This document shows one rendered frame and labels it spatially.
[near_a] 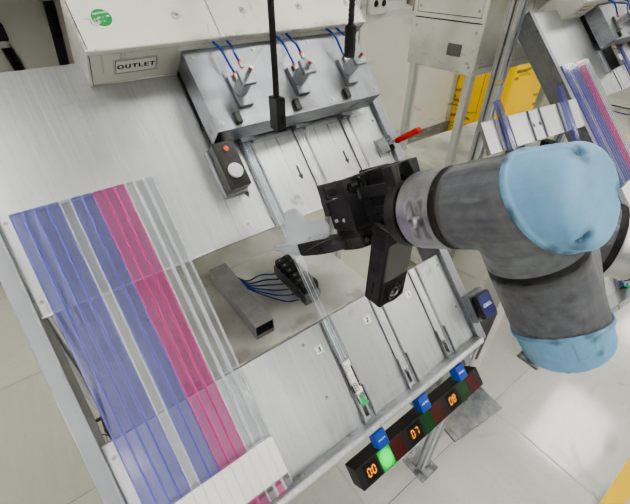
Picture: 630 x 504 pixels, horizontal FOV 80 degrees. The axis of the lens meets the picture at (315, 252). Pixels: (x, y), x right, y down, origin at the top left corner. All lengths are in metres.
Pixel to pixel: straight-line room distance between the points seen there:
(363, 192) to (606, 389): 1.66
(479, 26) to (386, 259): 1.28
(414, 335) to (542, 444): 1.00
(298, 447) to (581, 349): 0.44
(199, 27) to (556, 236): 0.56
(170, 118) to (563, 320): 0.58
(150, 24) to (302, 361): 0.55
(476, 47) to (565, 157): 1.34
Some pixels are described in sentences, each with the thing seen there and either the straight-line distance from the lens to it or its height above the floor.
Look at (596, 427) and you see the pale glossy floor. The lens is 1.82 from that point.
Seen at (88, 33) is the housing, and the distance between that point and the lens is 0.63.
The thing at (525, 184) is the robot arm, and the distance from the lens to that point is 0.28.
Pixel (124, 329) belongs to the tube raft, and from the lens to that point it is 0.57.
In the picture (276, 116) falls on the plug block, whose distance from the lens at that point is 0.54.
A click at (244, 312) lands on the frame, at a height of 0.66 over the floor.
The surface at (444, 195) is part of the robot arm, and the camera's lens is 0.32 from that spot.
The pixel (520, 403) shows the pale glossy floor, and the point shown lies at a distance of 1.74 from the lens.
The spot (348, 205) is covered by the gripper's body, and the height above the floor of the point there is 1.14.
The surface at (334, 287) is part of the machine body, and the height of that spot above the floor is 0.62.
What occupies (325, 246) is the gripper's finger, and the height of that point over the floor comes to 1.08.
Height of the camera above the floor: 1.35
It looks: 38 degrees down
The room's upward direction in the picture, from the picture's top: straight up
